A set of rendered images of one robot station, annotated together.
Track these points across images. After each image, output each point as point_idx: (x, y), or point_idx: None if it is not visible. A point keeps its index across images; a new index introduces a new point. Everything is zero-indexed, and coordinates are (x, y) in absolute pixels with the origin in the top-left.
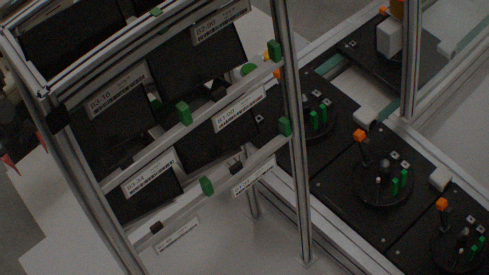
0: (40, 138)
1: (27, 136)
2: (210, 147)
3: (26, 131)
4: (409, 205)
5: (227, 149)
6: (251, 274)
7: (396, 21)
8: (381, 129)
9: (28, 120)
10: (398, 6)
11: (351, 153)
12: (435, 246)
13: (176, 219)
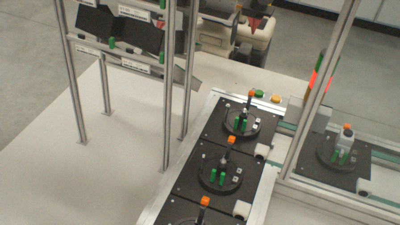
0: (156, 25)
1: (151, 17)
2: (136, 39)
3: (152, 14)
4: (211, 196)
5: (141, 47)
6: (143, 148)
7: (305, 104)
8: (259, 163)
9: (160, 14)
10: (307, 90)
11: (232, 152)
12: (182, 221)
13: (90, 42)
